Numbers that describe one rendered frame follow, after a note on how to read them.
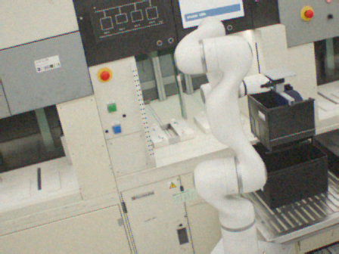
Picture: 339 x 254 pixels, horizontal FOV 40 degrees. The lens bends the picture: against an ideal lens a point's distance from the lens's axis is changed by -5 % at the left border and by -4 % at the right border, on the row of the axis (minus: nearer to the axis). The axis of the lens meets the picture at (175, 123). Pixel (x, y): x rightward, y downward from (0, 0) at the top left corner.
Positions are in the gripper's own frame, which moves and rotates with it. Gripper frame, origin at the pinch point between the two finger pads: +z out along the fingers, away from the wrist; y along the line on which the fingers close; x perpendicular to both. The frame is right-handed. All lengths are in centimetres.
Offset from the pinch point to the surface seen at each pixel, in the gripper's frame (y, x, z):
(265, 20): -30.3, 17.0, 10.2
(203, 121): -60, -35, -19
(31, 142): -73, -28, -109
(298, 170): 13.7, -35.3, -0.4
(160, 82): -114, -26, -29
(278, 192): 13.5, -42.6, -10.0
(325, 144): -8.6, -39.9, 24.8
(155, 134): -59, -35, -45
